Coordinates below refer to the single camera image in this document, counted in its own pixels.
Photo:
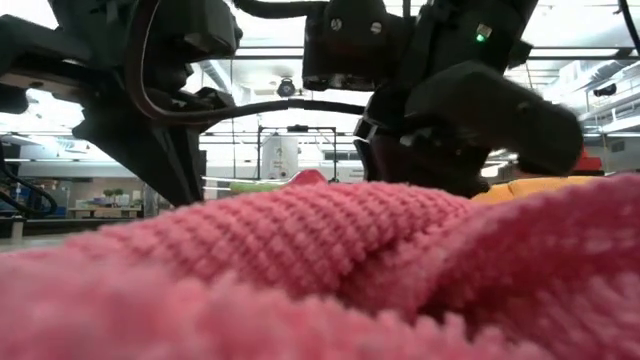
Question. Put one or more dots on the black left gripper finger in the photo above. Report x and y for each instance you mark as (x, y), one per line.
(160, 160)

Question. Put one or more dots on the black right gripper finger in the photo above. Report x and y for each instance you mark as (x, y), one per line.
(440, 170)
(367, 160)

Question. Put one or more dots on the green microfiber towel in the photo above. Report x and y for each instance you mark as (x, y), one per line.
(255, 187)

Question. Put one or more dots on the pink microfiber towel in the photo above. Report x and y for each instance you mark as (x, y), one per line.
(300, 275)

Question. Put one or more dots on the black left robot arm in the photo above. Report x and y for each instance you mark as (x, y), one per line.
(90, 20)

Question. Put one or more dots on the orange microfiber towel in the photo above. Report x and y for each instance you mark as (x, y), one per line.
(530, 189)

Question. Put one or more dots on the small potted plant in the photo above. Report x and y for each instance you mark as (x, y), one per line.
(107, 193)
(119, 192)

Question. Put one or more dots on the low wooden shelf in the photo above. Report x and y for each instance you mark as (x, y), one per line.
(105, 211)

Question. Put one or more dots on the white ceiling air vent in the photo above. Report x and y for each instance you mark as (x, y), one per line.
(570, 75)

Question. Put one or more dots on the white square column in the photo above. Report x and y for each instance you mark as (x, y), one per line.
(280, 157)

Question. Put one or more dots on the long black ceiling beam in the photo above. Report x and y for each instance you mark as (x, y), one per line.
(575, 52)

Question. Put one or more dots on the black ceiling spotlight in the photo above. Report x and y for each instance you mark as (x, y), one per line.
(286, 88)

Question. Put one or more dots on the black ceiling speaker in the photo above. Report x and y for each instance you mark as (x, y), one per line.
(605, 90)

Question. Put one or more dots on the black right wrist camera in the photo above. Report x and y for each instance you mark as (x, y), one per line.
(350, 45)

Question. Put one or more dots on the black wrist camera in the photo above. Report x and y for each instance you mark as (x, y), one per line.
(350, 45)
(200, 25)

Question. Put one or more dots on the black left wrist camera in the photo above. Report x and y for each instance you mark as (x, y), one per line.
(200, 25)

